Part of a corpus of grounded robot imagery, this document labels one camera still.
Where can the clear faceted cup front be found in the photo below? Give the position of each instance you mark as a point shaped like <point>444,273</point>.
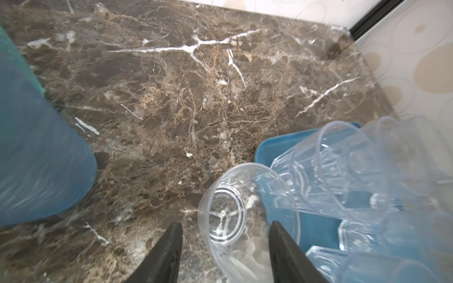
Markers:
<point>337,172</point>

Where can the teal plastic tray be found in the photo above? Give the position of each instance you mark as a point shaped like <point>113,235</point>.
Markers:
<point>316,230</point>

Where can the clear textured cup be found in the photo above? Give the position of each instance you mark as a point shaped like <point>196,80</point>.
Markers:
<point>348,267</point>
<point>234,219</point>

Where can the right black frame post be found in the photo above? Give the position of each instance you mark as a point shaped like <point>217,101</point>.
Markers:
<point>373,17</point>

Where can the small clear cup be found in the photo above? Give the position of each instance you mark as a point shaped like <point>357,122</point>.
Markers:
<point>418,156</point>

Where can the blue frosted cup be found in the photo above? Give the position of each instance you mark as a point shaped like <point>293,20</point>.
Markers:
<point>46,167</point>

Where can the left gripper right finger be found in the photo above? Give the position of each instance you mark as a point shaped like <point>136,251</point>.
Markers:
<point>289,263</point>

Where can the clear textured cup front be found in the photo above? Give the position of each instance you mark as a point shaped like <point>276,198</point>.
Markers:
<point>234,219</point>

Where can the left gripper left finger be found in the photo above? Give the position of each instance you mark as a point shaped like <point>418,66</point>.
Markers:
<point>161,265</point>

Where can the clear textured cup middle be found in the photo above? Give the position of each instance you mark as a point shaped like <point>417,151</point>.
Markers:
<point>348,267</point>

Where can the clear faceted cup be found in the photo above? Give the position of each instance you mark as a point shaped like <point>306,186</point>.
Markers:
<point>337,172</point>
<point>420,236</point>

